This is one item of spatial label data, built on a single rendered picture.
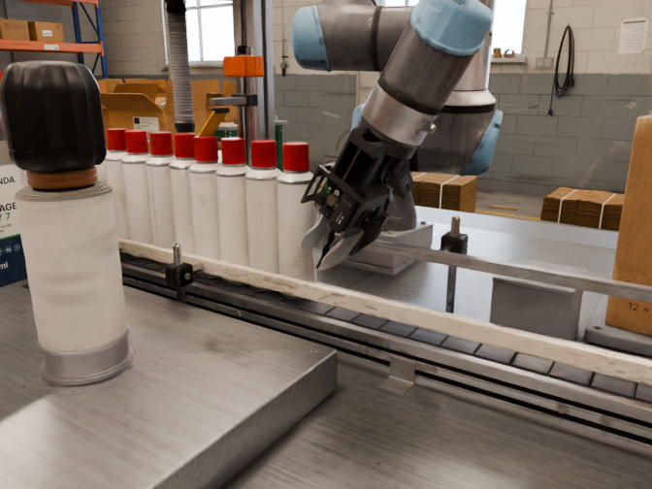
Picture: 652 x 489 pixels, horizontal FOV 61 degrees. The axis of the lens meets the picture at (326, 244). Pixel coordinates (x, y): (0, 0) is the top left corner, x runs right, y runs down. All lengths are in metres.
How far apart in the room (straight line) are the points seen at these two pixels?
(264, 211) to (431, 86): 0.28
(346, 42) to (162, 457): 0.48
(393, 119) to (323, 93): 6.55
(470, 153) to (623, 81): 5.01
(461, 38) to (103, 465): 0.48
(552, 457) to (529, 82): 5.64
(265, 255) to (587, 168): 5.42
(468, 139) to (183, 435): 0.68
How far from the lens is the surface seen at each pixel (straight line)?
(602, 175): 6.03
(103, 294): 0.57
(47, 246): 0.56
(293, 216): 0.71
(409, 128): 0.59
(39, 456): 0.52
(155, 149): 0.89
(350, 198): 0.61
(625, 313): 0.82
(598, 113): 5.99
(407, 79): 0.58
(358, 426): 0.59
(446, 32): 0.57
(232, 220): 0.78
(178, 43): 0.98
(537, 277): 0.66
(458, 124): 0.98
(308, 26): 0.71
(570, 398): 0.61
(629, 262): 0.80
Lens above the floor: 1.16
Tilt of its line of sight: 17 degrees down
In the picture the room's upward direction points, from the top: straight up
